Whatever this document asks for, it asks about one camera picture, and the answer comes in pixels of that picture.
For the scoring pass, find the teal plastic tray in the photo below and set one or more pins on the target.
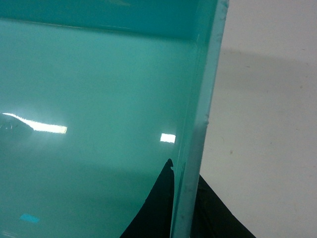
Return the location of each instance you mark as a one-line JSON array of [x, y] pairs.
[[95, 97]]

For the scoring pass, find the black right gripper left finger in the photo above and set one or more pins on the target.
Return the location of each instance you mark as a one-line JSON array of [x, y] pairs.
[[155, 216]]

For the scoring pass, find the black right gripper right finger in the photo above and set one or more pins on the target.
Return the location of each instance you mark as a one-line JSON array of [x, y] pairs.
[[212, 219]]

